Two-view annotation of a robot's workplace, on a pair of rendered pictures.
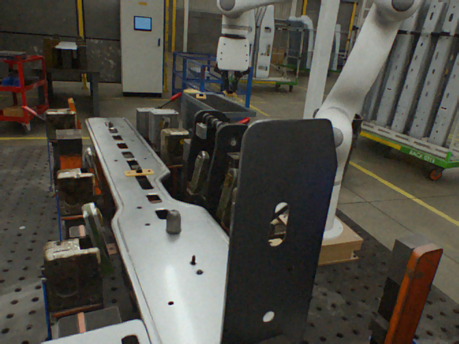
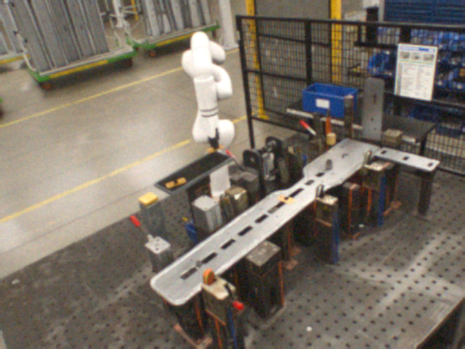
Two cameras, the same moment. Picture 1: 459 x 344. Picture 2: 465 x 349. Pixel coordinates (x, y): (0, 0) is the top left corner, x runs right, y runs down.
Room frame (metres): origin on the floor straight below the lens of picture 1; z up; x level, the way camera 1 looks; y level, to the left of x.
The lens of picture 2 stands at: (1.57, 1.68, 2.07)
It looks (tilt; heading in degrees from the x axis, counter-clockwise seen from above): 31 degrees down; 255
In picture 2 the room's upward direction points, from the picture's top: 8 degrees counter-clockwise
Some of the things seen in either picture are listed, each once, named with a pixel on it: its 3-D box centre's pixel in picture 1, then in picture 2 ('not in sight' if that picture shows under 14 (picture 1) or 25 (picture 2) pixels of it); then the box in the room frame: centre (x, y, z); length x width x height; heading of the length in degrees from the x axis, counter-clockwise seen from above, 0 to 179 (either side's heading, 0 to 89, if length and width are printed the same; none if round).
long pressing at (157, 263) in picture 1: (134, 172); (284, 203); (1.01, 0.27, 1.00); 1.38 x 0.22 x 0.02; 27
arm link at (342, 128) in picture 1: (328, 148); (219, 141); (1.13, -0.32, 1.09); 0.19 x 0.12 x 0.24; 167
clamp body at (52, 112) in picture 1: (63, 153); (225, 322); (1.43, 0.68, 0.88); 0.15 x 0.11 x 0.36; 117
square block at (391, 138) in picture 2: not in sight; (390, 162); (0.27, 0.04, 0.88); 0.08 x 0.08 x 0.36; 27
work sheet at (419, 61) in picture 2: not in sight; (415, 72); (0.04, -0.11, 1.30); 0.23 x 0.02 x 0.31; 117
